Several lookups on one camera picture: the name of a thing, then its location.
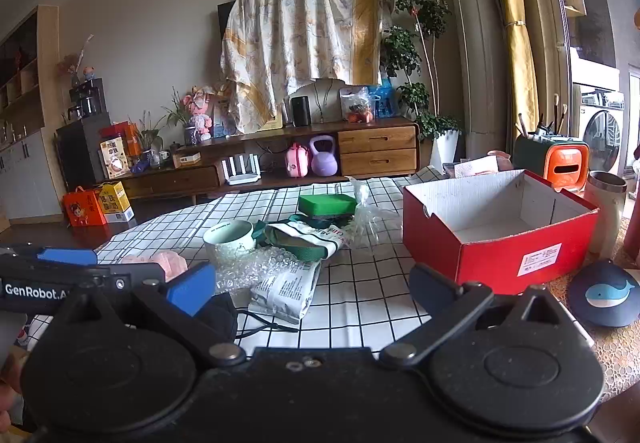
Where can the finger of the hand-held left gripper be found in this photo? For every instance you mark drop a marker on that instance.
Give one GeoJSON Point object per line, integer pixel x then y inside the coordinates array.
{"type": "Point", "coordinates": [65, 257]}
{"type": "Point", "coordinates": [132, 278]}

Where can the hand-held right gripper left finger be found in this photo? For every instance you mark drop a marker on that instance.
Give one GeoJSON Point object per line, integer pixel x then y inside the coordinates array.
{"type": "Point", "coordinates": [190, 290]}

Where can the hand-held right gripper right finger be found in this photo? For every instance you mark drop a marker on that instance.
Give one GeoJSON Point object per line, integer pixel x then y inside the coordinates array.
{"type": "Point", "coordinates": [430, 290]}

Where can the black face mask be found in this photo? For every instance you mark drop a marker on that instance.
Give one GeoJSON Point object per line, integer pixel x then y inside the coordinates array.
{"type": "Point", "coordinates": [220, 318]}

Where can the red cardboard box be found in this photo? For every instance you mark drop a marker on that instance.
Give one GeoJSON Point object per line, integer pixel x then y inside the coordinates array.
{"type": "Point", "coordinates": [450, 248]}

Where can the clear plastic bag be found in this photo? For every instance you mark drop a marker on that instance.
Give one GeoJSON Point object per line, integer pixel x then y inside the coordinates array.
{"type": "Point", "coordinates": [372, 218]}

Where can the white printed packet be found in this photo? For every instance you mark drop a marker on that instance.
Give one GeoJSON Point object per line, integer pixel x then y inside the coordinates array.
{"type": "Point", "coordinates": [285, 295]}

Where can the green sponge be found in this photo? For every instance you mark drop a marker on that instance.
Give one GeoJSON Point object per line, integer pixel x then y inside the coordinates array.
{"type": "Point", "coordinates": [325, 205]}

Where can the orange gift box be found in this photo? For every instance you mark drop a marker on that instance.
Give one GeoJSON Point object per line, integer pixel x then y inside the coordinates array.
{"type": "Point", "coordinates": [84, 209]}

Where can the mint green mug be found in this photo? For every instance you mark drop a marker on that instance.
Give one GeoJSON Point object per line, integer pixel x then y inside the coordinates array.
{"type": "Point", "coordinates": [227, 240]}

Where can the bubble wrap sheet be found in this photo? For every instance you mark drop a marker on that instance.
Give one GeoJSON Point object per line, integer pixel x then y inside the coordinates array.
{"type": "Point", "coordinates": [255, 268]}

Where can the checked tablecloth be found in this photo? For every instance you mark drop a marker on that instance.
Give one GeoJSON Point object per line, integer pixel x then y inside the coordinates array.
{"type": "Point", "coordinates": [360, 293]}

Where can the yellow carton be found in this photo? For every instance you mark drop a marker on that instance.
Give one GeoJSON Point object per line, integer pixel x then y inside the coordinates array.
{"type": "Point", "coordinates": [116, 203]}

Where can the cream printed carton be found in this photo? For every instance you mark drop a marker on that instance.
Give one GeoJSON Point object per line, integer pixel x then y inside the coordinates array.
{"type": "Point", "coordinates": [115, 160]}

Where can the black water dispenser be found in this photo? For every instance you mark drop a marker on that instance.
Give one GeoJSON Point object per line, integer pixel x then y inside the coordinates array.
{"type": "Point", "coordinates": [80, 148]}

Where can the white router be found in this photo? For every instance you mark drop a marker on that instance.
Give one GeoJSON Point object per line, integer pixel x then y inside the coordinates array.
{"type": "Point", "coordinates": [242, 175]}

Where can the white orange plastic packet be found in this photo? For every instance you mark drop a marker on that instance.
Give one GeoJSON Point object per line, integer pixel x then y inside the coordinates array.
{"type": "Point", "coordinates": [472, 168]}

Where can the white flat box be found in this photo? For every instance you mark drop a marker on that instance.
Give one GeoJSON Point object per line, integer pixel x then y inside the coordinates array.
{"type": "Point", "coordinates": [186, 159]}

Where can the red gift box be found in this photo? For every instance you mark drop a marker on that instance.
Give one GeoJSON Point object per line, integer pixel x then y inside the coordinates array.
{"type": "Point", "coordinates": [122, 133]}

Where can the small potted grass plant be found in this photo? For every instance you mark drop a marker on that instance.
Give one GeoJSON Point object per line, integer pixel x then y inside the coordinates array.
{"type": "Point", "coordinates": [147, 135]}

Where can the pink bowl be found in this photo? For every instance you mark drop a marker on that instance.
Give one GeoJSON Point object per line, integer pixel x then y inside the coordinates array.
{"type": "Point", "coordinates": [500, 159]}

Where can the wooden TV stand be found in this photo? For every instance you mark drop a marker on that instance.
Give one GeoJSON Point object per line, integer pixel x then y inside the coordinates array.
{"type": "Point", "coordinates": [377, 148]}

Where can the pink toy bag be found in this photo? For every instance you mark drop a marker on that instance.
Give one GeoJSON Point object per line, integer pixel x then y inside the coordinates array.
{"type": "Point", "coordinates": [296, 162]}

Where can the purple kettlebell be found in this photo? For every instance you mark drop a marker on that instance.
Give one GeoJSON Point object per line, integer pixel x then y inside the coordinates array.
{"type": "Point", "coordinates": [324, 158]}

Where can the pink plush doll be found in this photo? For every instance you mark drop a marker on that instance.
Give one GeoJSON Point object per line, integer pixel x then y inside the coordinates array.
{"type": "Point", "coordinates": [199, 115]}

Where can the pink pig figurine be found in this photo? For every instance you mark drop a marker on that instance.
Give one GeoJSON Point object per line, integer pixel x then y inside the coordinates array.
{"type": "Point", "coordinates": [89, 73]}

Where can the orange green storage box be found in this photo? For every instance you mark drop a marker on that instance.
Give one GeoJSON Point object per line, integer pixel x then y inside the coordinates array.
{"type": "Point", "coordinates": [565, 163]}

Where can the beige steel tumbler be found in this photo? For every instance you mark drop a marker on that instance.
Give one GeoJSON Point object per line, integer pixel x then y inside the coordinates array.
{"type": "Point", "coordinates": [602, 213]}

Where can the golden lace table mat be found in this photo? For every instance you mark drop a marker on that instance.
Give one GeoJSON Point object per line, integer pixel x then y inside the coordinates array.
{"type": "Point", "coordinates": [615, 353]}

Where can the blue plastic bag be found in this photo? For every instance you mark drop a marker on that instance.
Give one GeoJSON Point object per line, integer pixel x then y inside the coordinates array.
{"type": "Point", "coordinates": [384, 98]}

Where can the clear bag of fruit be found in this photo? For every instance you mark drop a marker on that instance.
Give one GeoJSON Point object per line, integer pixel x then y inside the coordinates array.
{"type": "Point", "coordinates": [356, 105]}

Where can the bundle of makeup brushes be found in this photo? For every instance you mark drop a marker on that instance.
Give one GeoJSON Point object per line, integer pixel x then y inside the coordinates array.
{"type": "Point", "coordinates": [542, 123]}

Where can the black speaker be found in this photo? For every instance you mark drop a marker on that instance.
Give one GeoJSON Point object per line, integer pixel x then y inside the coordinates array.
{"type": "Point", "coordinates": [300, 110]}

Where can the washing machine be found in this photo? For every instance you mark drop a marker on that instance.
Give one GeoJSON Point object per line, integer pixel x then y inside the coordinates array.
{"type": "Point", "coordinates": [602, 135]}

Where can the white column air conditioner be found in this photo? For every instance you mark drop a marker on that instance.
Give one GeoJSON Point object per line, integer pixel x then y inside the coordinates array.
{"type": "Point", "coordinates": [475, 48]}

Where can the tall plant white planter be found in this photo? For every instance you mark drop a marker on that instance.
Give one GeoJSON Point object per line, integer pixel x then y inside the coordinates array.
{"type": "Point", "coordinates": [415, 23]}

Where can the black television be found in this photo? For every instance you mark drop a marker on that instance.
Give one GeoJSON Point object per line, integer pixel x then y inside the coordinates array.
{"type": "Point", "coordinates": [225, 23]}

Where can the floral bed sheet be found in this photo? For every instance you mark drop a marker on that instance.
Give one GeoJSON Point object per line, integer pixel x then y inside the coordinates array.
{"type": "Point", "coordinates": [300, 38]}

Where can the yellow curtain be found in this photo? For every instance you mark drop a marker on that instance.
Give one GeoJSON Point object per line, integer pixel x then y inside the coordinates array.
{"type": "Point", "coordinates": [515, 23]}

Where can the wooden wall cabinet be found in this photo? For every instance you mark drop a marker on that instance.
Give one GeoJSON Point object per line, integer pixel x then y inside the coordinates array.
{"type": "Point", "coordinates": [25, 123]}

